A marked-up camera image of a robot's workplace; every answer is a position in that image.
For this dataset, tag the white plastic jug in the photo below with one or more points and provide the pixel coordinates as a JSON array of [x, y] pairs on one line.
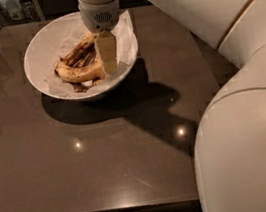
[[15, 10]]

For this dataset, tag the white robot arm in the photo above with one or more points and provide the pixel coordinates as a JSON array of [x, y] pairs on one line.
[[230, 147]]

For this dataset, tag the spotted ripe banana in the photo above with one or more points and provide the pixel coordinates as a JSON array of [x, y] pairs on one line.
[[89, 72]]

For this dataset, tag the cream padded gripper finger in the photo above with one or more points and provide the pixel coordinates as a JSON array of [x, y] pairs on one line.
[[106, 46]]

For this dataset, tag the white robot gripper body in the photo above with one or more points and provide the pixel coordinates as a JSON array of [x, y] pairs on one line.
[[100, 16]]

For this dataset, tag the dark browned banana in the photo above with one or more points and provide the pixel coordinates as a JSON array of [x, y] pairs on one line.
[[84, 46]]

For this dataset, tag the white paper liner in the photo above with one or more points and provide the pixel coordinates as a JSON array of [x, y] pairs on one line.
[[123, 45]]

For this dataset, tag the white ceramic bowl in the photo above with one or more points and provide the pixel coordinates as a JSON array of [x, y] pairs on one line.
[[40, 56]]

